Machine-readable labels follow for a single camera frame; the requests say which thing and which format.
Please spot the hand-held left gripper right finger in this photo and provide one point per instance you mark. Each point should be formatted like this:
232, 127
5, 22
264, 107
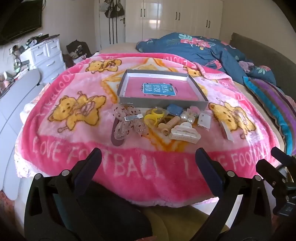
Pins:
204, 162

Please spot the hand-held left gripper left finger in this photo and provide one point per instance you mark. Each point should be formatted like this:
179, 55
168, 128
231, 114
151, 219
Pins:
92, 161

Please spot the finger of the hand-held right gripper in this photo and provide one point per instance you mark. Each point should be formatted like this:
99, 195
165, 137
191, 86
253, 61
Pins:
270, 171
283, 158

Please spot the cream hair claw clip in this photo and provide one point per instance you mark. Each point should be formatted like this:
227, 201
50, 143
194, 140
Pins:
185, 135

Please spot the beige spiral hair clip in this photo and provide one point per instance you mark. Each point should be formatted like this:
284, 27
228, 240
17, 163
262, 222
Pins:
171, 121

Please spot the grey cardboard box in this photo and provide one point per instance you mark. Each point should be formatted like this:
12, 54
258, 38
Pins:
148, 85

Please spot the dark purple hair clip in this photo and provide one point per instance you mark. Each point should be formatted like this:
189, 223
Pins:
115, 141

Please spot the pink bear printed blanket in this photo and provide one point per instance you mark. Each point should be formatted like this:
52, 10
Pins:
69, 139

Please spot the long white packet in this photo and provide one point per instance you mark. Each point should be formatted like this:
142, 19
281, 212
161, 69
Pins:
226, 132

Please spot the white card packet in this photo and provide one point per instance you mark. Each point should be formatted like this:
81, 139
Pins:
204, 120

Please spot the pearl hair clip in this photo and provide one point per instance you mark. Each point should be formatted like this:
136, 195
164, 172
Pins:
186, 118

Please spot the pink flower hair accessory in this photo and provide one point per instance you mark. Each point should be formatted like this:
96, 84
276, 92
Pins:
193, 111

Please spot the dark cloth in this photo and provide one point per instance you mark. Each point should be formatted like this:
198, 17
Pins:
115, 208

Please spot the striped pillow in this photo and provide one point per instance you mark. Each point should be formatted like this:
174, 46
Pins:
272, 104

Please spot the clear dotted bow hair clip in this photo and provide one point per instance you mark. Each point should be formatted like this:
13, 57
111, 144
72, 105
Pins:
120, 111

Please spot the blue square hair accessory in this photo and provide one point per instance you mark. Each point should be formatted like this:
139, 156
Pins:
174, 110

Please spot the olive cloth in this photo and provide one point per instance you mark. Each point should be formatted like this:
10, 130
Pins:
180, 222

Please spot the white bed footboard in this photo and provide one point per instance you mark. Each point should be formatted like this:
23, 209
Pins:
16, 104

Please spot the green headboard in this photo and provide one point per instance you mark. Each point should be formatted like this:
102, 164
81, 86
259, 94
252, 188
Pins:
266, 53

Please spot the blue floral duvet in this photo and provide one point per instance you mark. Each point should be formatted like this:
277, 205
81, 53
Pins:
203, 51

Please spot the white drawer chest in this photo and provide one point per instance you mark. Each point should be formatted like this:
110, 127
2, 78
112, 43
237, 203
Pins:
48, 58

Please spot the black bag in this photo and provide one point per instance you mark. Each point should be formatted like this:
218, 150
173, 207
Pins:
78, 48

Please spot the beige bed sheet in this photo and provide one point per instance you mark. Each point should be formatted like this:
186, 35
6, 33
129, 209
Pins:
118, 47

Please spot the white door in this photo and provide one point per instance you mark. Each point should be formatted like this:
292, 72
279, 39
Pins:
105, 32

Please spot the white wardrobe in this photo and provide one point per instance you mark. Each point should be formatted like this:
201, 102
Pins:
185, 18

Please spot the hanging bags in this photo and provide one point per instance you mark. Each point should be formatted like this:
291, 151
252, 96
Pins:
113, 9

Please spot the black wall television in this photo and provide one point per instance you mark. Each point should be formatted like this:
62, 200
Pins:
18, 18

